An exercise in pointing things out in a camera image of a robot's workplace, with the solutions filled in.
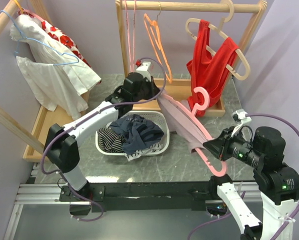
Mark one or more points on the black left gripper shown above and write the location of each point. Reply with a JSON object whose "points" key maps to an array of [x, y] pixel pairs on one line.
{"points": [[153, 90]]}

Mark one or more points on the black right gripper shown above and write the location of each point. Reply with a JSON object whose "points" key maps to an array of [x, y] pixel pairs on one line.
{"points": [[219, 147]]}

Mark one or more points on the pink wire hanger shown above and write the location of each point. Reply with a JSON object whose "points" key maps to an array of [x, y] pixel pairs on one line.
{"points": [[133, 32], [129, 29]]}

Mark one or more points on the orange plastic hanger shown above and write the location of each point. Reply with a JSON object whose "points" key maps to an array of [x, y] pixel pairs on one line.
{"points": [[154, 34]]}

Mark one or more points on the navy blue tank top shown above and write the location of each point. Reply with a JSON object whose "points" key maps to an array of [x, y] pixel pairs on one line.
{"points": [[139, 133]]}

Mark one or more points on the mauve tank top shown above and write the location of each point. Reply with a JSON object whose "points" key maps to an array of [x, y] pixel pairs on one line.
{"points": [[181, 121]]}

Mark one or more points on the pink plastic hanger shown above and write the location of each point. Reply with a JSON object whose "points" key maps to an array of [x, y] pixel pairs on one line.
{"points": [[201, 107]]}

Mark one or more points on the black striped tank top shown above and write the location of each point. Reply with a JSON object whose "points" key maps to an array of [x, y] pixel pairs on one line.
{"points": [[109, 141]]}

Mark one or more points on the white striped tank top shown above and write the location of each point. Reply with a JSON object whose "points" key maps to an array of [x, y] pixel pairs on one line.
{"points": [[139, 153]]}

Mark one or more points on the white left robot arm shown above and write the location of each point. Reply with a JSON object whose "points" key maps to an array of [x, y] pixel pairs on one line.
{"points": [[63, 142]]}

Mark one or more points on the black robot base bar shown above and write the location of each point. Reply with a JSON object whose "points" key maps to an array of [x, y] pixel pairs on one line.
{"points": [[125, 196]]}

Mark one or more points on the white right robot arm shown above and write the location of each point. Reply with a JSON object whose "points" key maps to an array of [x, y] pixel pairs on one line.
{"points": [[278, 183]]}

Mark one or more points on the red tank top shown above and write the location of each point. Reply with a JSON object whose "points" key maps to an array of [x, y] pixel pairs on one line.
{"points": [[209, 71]]}

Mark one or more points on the wooden clothes rack centre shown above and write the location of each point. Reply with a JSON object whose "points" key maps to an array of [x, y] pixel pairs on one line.
{"points": [[180, 87]]}

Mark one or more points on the wooden clothes rack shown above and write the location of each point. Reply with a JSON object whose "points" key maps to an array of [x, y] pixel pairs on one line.
{"points": [[17, 100], [180, 87]]}

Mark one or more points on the white dress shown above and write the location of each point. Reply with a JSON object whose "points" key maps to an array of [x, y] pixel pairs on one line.
{"points": [[56, 76]]}

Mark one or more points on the red floral white garment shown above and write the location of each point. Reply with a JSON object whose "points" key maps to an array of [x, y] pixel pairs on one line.
{"points": [[56, 34]]}

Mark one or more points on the wooden clothes rack left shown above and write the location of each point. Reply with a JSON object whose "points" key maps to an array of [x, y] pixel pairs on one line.
{"points": [[17, 100]]}

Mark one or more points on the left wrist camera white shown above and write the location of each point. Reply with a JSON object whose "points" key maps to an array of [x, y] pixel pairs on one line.
{"points": [[144, 68]]}

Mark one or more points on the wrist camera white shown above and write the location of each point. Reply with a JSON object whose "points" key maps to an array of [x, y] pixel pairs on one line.
{"points": [[241, 117], [144, 68]]}

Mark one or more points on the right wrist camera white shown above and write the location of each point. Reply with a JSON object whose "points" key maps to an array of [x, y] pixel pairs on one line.
{"points": [[241, 117]]}

